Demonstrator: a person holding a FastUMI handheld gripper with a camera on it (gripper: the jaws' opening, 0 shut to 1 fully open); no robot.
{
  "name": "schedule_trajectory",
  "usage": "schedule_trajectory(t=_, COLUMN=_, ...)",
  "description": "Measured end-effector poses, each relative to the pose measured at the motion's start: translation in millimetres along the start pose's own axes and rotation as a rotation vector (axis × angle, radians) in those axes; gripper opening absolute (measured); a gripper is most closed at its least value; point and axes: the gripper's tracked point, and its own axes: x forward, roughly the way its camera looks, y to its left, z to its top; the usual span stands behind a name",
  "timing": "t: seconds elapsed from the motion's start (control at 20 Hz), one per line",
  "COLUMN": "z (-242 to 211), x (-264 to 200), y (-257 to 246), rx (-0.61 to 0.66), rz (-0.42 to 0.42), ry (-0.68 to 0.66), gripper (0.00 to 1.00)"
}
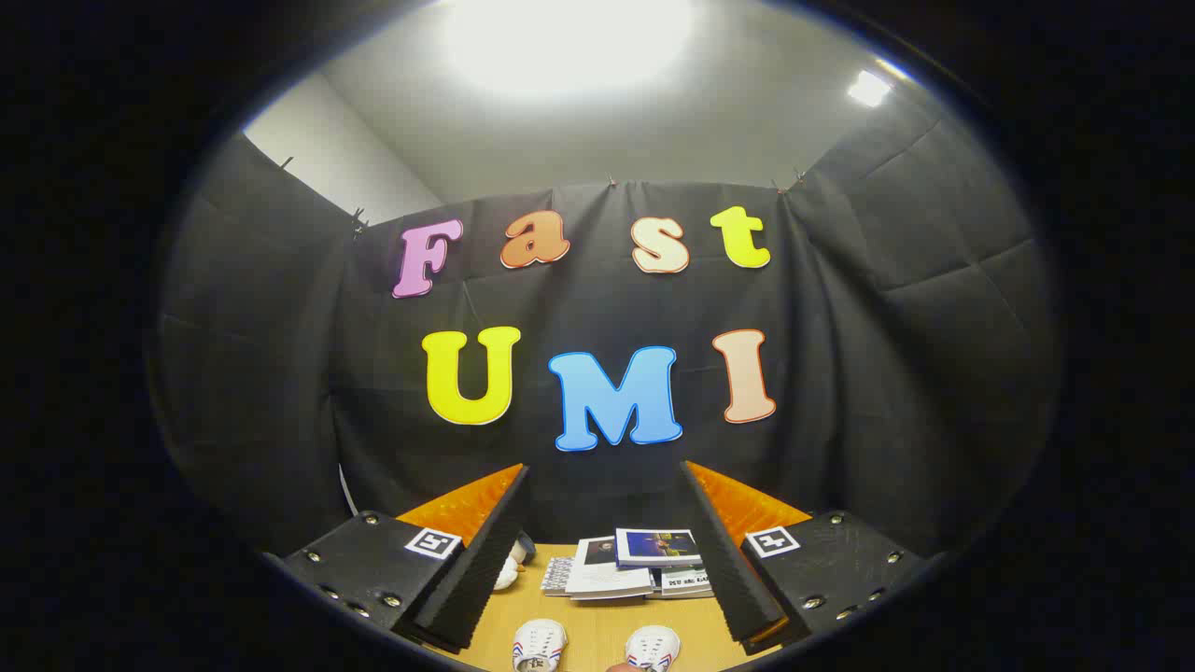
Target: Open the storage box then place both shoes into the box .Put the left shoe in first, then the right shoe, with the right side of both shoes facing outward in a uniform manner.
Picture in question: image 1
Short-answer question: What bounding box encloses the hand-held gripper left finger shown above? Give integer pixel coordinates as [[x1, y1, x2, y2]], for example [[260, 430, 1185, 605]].
[[280, 464, 531, 652]]

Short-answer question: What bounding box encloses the large ceiling light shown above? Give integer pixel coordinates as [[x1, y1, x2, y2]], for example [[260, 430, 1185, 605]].
[[439, 0, 696, 99]]

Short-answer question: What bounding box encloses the white book with dark photo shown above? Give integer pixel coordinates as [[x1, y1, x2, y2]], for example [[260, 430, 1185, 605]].
[[566, 536, 656, 600]]

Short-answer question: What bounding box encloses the teal and white cover book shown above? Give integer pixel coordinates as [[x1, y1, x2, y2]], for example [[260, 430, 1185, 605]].
[[654, 566, 715, 598]]

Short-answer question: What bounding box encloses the white penguin plush toy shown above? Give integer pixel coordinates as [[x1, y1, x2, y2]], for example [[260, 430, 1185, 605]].
[[493, 534, 537, 591]]

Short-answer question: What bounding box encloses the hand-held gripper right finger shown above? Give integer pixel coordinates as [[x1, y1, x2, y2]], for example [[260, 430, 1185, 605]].
[[680, 460, 925, 651]]

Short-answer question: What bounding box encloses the white canvas shoe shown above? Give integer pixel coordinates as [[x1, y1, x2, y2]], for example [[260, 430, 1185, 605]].
[[626, 626, 681, 672], [512, 619, 568, 672]]

